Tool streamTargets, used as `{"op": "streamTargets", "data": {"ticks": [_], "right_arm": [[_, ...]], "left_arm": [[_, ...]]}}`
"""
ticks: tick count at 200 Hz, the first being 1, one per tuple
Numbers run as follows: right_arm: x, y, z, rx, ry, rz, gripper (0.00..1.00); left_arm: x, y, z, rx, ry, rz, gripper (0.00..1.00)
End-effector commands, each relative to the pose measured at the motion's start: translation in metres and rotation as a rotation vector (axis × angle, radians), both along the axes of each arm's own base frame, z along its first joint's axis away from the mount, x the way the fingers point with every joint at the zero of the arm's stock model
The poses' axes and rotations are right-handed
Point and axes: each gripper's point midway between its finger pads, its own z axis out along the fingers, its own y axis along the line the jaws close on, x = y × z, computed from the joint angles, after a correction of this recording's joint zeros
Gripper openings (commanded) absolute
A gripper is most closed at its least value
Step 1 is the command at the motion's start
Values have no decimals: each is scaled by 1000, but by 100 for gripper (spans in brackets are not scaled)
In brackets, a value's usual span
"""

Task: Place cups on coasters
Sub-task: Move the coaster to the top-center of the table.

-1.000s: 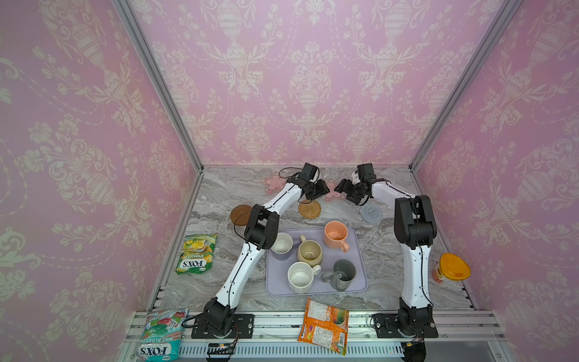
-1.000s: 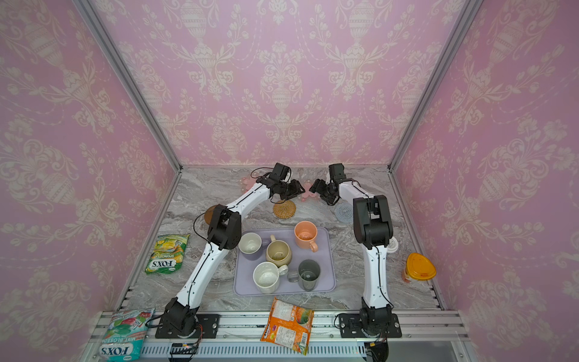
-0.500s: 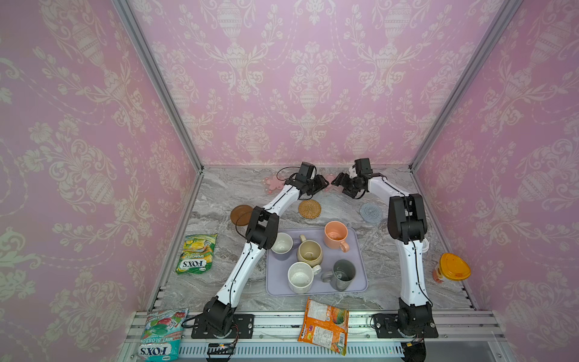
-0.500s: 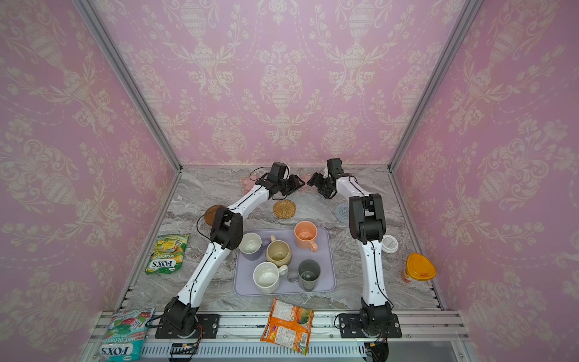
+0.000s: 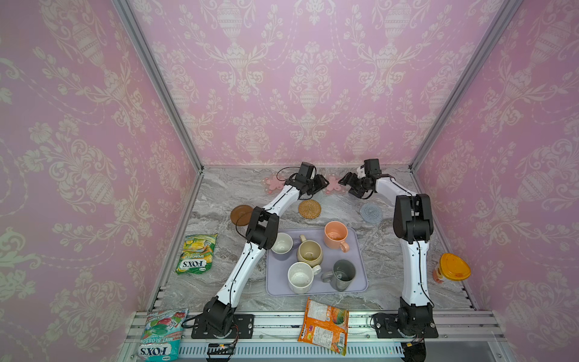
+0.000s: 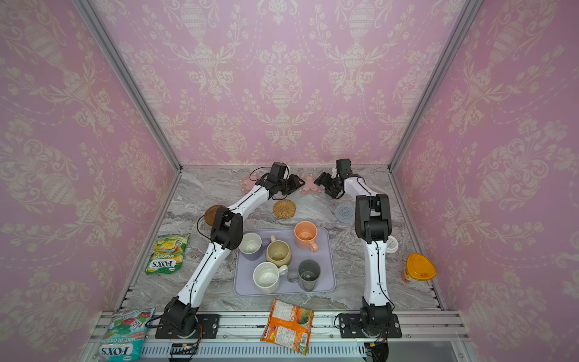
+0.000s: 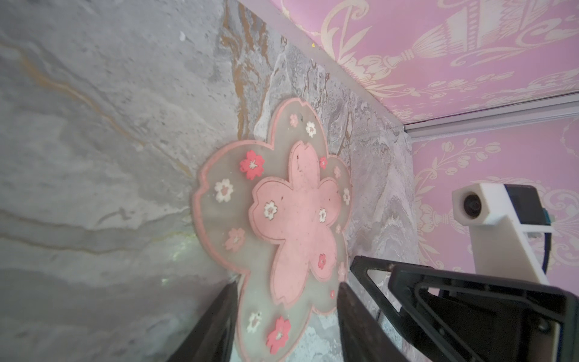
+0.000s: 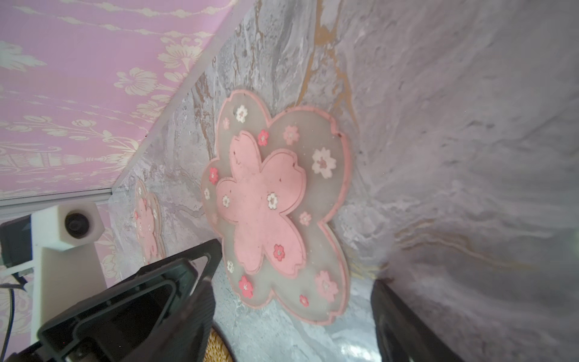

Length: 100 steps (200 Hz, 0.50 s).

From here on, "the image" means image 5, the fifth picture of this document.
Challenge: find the green Fox's candy bag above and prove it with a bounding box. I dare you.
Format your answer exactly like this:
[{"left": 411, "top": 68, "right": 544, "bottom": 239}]
[{"left": 176, "top": 234, "right": 218, "bottom": 275}]

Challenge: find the pink flower silicone coaster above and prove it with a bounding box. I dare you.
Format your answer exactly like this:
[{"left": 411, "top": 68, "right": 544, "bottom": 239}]
[{"left": 262, "top": 173, "right": 285, "bottom": 195}]

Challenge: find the lavender plastic tray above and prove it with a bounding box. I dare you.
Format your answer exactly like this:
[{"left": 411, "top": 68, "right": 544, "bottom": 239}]
[{"left": 265, "top": 227, "right": 369, "bottom": 297}]

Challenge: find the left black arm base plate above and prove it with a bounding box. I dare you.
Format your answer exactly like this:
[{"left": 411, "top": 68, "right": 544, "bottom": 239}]
[{"left": 191, "top": 314, "right": 255, "bottom": 339}]

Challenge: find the cream yellow mug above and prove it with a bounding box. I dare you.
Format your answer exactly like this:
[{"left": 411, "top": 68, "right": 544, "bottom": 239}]
[{"left": 297, "top": 235, "right": 324, "bottom": 267}]

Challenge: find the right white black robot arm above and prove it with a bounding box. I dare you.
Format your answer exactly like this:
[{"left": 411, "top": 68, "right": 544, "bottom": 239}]
[{"left": 339, "top": 170, "right": 438, "bottom": 338}]

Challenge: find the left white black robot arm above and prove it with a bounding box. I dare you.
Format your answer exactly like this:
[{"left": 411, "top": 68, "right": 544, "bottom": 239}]
[{"left": 201, "top": 170, "right": 329, "bottom": 336}]

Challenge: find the mint Fox's candy bag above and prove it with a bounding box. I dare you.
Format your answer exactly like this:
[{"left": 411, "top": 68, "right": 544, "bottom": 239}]
[{"left": 137, "top": 309, "right": 188, "bottom": 361}]

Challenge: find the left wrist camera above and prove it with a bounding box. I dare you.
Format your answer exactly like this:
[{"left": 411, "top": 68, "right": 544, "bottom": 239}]
[{"left": 296, "top": 161, "right": 316, "bottom": 183}]

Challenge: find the blue knitted round coaster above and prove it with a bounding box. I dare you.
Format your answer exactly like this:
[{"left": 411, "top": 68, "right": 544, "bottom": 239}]
[{"left": 360, "top": 203, "right": 383, "bottom": 225}]

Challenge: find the woven rattan round coaster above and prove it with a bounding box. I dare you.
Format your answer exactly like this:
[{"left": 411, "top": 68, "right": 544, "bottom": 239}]
[{"left": 298, "top": 200, "right": 322, "bottom": 220}]

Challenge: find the lavender mug white inside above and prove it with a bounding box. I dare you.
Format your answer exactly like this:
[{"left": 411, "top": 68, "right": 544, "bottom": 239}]
[{"left": 271, "top": 232, "right": 298, "bottom": 261}]

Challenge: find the grey green mug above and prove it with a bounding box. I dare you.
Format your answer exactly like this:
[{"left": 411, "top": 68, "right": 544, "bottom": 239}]
[{"left": 321, "top": 259, "right": 356, "bottom": 292}]

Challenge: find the peach pink mug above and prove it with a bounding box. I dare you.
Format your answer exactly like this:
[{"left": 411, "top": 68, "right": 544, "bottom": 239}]
[{"left": 324, "top": 221, "right": 350, "bottom": 253}]

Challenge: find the orange snack packet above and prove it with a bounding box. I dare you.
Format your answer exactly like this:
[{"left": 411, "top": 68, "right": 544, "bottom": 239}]
[{"left": 297, "top": 299, "right": 350, "bottom": 356}]

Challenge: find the bottle with orange lid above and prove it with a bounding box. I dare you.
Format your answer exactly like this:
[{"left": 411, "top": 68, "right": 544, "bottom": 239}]
[{"left": 432, "top": 253, "right": 471, "bottom": 284}]

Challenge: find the brown round wooden coaster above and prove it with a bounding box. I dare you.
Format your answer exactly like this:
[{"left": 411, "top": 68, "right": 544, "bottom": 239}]
[{"left": 230, "top": 205, "right": 253, "bottom": 226}]

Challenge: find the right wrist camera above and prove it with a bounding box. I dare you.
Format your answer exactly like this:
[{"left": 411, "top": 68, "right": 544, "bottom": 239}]
[{"left": 363, "top": 158, "right": 382, "bottom": 179}]

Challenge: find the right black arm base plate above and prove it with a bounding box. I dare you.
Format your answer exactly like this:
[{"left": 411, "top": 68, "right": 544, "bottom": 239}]
[{"left": 371, "top": 313, "right": 439, "bottom": 339}]

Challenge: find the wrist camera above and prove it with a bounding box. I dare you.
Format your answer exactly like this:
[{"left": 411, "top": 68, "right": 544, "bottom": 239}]
[
  {"left": 363, "top": 158, "right": 382, "bottom": 179},
  {"left": 296, "top": 161, "right": 316, "bottom": 183}
]

